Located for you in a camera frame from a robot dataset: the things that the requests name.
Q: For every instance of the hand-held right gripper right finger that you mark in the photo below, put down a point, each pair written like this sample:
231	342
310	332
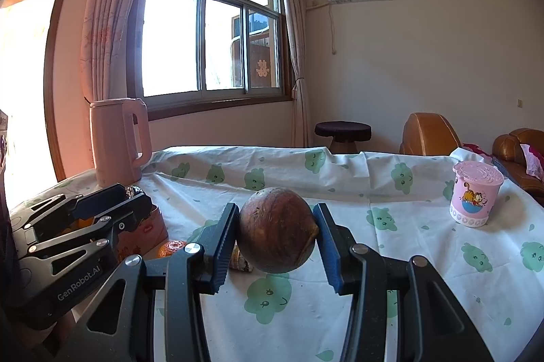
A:
329	251

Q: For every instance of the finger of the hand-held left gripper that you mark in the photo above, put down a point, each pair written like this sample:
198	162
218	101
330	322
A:
97	198
131	211

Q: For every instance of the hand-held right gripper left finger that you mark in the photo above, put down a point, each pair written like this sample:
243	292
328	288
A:
223	247

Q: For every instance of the pink tin box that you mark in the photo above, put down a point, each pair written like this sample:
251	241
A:
146	232

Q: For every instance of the round brown taro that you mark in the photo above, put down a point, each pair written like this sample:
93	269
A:
276	230

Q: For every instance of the orange mandarin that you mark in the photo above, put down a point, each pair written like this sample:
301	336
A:
171	249

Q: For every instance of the pink electric kettle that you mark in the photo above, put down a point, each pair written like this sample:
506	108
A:
114	141

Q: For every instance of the white cloud print tablecloth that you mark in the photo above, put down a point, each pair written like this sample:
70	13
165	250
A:
382	196

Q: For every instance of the wooden glass door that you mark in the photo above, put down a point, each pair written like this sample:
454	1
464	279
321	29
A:
53	111

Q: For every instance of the dark round stool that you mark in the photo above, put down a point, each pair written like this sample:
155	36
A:
342	130

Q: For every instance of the brown leather armchair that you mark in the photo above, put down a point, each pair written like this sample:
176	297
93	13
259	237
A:
429	134

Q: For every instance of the pink cartoon cup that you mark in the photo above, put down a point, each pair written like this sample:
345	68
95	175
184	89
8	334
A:
476	196

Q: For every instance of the sliding glass window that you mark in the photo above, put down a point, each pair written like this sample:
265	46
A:
174	39

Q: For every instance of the magenta cloth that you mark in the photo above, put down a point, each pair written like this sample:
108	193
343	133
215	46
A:
478	151

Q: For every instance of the pink floral curtain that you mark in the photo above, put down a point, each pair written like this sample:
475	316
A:
106	18

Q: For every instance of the paper cutout window decal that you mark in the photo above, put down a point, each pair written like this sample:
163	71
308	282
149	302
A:
262	69

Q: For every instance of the brown leather sofa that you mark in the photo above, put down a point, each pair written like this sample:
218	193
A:
508	149

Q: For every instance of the pale tied curtain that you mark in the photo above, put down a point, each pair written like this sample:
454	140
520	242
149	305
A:
297	47

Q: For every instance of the white air conditioner pipe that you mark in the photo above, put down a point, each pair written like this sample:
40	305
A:
332	30

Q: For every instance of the pink cloth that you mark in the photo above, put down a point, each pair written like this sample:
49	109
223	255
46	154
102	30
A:
533	162

